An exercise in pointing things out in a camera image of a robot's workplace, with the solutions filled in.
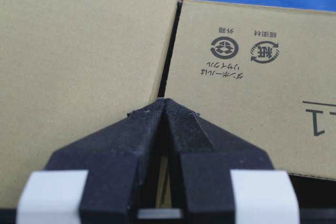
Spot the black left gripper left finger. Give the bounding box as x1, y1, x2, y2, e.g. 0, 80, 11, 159
16, 99, 165, 223

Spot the brown cardboard box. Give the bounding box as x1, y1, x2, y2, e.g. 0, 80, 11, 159
1, 0, 335, 209

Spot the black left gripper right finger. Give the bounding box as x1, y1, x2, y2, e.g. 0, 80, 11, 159
165, 99, 300, 223

